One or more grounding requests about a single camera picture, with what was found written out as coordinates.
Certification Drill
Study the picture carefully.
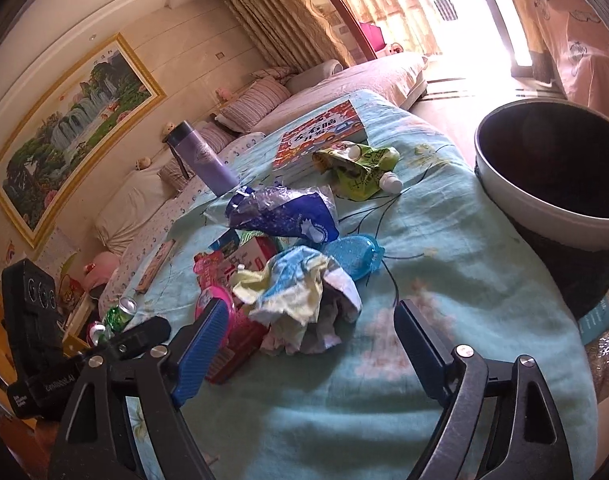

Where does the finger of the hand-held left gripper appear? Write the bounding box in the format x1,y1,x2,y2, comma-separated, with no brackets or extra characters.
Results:
106,316,172,361

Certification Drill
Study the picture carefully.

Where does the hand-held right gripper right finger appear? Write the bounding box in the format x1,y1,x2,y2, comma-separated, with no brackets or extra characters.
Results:
393,299,575,480

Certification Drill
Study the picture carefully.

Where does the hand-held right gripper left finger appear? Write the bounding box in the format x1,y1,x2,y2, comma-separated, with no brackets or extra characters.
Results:
47,299,231,480

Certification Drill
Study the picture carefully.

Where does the red white drink carton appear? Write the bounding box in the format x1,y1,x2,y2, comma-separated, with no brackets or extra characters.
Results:
204,305,271,386

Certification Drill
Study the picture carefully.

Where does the pink round packet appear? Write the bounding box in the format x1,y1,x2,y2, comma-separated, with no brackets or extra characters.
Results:
193,252,235,321

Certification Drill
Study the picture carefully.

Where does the white yellow wrapper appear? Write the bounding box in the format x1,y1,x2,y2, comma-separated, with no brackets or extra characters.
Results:
233,246,362,356

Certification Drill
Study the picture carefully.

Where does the blue spout pouch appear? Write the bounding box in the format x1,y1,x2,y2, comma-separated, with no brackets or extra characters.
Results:
324,234,386,281

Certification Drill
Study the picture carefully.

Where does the blue silver plastic bag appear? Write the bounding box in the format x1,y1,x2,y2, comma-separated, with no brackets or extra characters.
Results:
226,185,340,243

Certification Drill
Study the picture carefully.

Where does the green spout pouch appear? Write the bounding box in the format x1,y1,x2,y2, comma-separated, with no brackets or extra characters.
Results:
311,142,400,171
333,160,402,202

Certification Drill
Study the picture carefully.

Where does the black white-rimmed trash bin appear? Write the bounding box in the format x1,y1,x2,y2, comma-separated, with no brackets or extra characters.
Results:
474,99,609,318

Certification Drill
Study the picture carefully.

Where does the green drink can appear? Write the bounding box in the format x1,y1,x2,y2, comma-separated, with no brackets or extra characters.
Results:
104,297,138,335

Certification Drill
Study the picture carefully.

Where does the flat wooden box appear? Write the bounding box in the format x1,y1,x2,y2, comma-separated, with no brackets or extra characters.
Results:
137,240,178,292

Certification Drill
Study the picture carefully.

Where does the pink plush toy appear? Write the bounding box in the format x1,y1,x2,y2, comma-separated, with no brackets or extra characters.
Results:
82,252,120,292

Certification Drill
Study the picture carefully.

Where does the teal floral blanket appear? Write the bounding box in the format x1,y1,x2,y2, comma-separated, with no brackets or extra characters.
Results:
119,89,600,480

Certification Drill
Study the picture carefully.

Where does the white cushion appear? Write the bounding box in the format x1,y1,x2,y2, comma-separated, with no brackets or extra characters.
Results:
94,167,185,256

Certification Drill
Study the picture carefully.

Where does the teal booklet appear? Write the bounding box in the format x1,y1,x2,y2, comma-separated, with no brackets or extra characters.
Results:
579,297,609,346

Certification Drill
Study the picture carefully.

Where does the purple water bottle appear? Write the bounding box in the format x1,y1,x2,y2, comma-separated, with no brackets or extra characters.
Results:
165,121,240,196

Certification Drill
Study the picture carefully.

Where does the framed landscape painting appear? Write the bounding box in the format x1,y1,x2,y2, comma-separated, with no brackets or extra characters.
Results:
0,32,168,250

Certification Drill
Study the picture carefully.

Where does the red children's book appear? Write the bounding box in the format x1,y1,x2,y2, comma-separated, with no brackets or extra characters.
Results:
272,100,369,181

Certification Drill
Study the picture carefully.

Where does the large striped pillow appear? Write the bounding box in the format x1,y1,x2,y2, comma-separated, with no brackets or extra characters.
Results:
215,77,291,133

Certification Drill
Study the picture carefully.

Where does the pink covered sofa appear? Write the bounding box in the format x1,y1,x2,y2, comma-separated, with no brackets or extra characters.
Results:
254,51,430,136

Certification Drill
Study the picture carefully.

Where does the small striped pillow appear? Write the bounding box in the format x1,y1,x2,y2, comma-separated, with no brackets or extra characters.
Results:
252,65,298,86

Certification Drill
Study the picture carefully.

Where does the magenta bag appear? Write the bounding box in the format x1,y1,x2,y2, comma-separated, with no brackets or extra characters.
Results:
359,22,386,52

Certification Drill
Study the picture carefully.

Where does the brown patterned curtain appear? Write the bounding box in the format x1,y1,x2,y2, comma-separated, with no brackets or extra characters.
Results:
217,0,355,68

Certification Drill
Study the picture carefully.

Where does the pink heart-print cloth cover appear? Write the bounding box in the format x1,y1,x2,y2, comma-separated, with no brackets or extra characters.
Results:
514,0,609,121

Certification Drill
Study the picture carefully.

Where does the red-brown wooden frame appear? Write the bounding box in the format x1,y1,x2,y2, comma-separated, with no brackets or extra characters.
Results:
299,0,377,61

